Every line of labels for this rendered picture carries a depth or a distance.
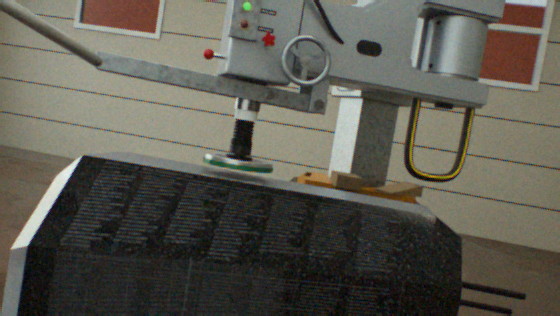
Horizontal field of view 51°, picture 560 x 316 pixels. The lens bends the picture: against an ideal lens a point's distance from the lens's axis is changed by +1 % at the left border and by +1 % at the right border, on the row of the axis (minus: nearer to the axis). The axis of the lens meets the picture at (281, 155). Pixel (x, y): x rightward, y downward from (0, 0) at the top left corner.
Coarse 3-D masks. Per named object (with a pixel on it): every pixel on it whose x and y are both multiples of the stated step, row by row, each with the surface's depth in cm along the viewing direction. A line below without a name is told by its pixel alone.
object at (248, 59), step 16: (272, 0) 170; (288, 0) 171; (272, 16) 171; (288, 16) 172; (224, 32) 183; (288, 32) 172; (224, 48) 178; (240, 48) 169; (256, 48) 170; (272, 48) 171; (224, 64) 172; (240, 64) 170; (256, 64) 171; (272, 64) 172; (288, 64) 173; (240, 80) 178; (256, 80) 174; (272, 80) 173; (288, 80) 173
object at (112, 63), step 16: (112, 64) 166; (128, 64) 167; (144, 64) 168; (160, 64) 169; (160, 80) 170; (176, 80) 171; (192, 80) 172; (208, 80) 173; (224, 80) 174; (240, 96) 175; (256, 96) 177; (272, 96) 177; (288, 96) 179; (304, 96) 180
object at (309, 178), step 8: (304, 176) 255; (312, 176) 261; (320, 176) 269; (312, 184) 240; (320, 184) 240; (328, 184) 240; (360, 192) 238; (368, 192) 238; (376, 192) 238; (400, 200) 237; (408, 200) 237
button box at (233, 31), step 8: (232, 0) 168; (240, 0) 166; (256, 0) 167; (232, 8) 166; (240, 8) 166; (256, 8) 168; (232, 16) 166; (240, 16) 167; (248, 16) 167; (256, 16) 168; (232, 24) 166; (256, 24) 168; (232, 32) 167; (240, 32) 167; (248, 32) 168; (256, 32) 168
